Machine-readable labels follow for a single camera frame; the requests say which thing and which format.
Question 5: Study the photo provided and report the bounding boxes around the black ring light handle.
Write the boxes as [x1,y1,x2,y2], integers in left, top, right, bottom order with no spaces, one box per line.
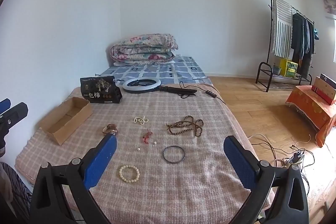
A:
[161,85,198,97]

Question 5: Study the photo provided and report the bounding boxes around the pink plaid blanket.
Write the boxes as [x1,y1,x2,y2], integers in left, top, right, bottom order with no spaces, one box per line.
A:
[14,84,271,224]

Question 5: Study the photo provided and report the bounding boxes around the folded floral quilt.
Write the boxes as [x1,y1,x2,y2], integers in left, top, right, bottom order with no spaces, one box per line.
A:
[110,34,179,66]

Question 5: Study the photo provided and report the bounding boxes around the black metal clothes rack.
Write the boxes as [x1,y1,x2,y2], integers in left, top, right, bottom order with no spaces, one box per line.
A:
[256,0,315,93]

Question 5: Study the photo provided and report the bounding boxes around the orange box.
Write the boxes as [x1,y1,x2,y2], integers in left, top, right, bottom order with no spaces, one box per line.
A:
[286,85,336,148]

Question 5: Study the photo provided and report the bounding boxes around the cream gift box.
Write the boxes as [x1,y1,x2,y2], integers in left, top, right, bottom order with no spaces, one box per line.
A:
[312,76,336,105]

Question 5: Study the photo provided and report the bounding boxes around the white power strip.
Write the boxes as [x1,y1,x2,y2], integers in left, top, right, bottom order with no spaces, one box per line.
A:
[285,152,306,165]

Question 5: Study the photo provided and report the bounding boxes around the person's striped clothing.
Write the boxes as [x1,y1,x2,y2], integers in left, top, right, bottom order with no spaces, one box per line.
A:
[0,161,36,224]

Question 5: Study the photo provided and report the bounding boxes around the yellow box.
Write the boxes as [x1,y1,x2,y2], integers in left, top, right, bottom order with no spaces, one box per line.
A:
[279,58,298,79]

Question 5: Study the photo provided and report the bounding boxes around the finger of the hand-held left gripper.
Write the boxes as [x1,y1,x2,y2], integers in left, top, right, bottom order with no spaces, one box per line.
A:
[0,98,11,115]
[0,102,28,147]

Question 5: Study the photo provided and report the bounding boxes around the brown bead necklace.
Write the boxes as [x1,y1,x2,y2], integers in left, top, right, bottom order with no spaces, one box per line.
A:
[166,115,204,138]

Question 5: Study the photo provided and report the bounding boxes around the cream bead bracelet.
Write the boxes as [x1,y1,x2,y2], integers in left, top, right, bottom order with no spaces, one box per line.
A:
[119,164,140,183]

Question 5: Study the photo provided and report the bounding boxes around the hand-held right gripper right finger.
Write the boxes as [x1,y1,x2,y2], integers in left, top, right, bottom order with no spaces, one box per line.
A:
[223,135,310,224]

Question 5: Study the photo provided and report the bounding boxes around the tangle of floor cables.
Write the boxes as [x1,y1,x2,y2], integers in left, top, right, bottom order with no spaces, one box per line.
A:
[248,133,319,193]

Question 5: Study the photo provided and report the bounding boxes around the window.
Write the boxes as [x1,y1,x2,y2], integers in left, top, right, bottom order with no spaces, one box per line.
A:
[332,18,336,64]

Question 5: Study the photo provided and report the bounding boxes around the brown cardboard box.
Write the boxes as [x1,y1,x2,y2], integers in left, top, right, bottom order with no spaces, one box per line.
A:
[39,97,93,146]

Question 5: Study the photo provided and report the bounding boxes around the black snack bag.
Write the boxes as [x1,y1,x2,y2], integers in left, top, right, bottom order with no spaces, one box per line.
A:
[80,75,123,104]

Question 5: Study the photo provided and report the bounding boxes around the green pendant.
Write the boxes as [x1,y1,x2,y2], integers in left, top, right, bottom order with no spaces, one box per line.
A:
[142,129,153,145]

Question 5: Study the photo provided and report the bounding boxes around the black bangle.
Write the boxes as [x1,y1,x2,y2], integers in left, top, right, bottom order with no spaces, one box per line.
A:
[162,145,186,164]

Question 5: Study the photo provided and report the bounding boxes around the reddish brown bracelet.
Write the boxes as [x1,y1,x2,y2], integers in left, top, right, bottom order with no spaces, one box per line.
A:
[102,123,118,135]

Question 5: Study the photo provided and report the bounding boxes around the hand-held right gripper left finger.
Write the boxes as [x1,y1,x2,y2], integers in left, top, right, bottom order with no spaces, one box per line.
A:
[29,133,118,224]

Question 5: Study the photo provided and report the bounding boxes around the black cable with remote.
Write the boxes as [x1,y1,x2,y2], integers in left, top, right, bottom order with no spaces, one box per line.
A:
[179,81,226,105]

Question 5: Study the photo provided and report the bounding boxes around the blue patterned bed sheet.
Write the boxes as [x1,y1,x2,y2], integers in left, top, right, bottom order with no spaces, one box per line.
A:
[98,56,213,86]

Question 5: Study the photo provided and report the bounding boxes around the striped hanging towel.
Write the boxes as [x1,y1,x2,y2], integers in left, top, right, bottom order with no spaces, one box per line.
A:
[272,0,294,59]

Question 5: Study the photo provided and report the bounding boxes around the white ring light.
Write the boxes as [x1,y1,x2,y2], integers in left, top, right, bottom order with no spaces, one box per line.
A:
[122,78,164,94]

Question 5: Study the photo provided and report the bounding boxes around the dark hanging clothes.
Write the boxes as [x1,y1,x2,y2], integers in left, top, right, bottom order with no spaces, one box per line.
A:
[290,12,315,79]

